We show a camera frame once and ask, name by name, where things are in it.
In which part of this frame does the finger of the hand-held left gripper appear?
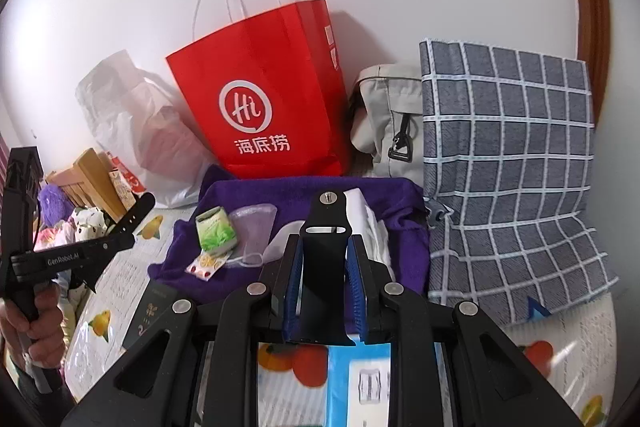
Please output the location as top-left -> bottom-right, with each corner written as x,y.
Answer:
92,227 -> 138,258

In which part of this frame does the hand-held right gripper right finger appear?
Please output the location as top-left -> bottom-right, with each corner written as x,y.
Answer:
347,234 -> 583,427

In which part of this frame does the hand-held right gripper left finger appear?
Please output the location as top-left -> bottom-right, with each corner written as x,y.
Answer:
60,234 -> 307,427

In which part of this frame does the black watch strap with pin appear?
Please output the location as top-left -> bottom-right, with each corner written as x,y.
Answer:
285,189 -> 358,348

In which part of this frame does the purple towel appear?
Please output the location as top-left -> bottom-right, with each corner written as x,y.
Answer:
150,164 -> 431,305

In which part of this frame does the person's left hand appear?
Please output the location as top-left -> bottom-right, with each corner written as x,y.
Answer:
0,284 -> 68,363

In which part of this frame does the pink plush toy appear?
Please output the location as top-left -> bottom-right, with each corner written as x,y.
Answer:
32,222 -> 76,258

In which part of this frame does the white spotted plush toy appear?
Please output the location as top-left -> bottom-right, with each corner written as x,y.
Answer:
70,206 -> 111,243

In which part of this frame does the crumpled white tissue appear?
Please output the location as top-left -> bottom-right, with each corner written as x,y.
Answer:
362,206 -> 398,283

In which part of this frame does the clear plastic lid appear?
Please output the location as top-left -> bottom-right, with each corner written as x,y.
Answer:
260,219 -> 306,265

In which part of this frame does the small brown printed bag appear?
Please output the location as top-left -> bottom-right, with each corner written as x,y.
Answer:
108,169 -> 137,212

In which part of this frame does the purple plush toy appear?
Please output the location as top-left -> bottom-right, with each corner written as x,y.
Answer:
37,183 -> 76,230

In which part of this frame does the clear plastic cup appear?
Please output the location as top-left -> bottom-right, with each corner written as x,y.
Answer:
229,203 -> 278,268

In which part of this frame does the dark green booklet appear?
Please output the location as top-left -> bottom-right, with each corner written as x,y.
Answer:
122,284 -> 181,350

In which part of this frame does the small fruit print packet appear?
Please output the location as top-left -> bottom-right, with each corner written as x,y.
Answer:
184,249 -> 228,280

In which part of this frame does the light blue packet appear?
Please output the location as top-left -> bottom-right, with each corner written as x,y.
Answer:
320,341 -> 395,427

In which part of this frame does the green tissue packet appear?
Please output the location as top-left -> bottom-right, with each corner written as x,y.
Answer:
195,206 -> 238,254

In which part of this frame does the white plastic bag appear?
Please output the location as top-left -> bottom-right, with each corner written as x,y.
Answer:
75,49 -> 221,210

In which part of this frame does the grey fabric bag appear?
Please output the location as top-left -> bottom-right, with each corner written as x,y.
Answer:
349,63 -> 426,180

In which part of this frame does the grey checked cloth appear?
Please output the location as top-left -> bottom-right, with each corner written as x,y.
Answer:
419,38 -> 621,325

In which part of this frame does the red paper bag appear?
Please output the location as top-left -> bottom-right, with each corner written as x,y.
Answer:
166,0 -> 353,180

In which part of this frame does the wooden bed frame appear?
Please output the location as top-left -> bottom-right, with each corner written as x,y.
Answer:
47,148 -> 126,225

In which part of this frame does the brown wooden door frame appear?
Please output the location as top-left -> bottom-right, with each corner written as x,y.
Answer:
555,0 -> 613,128

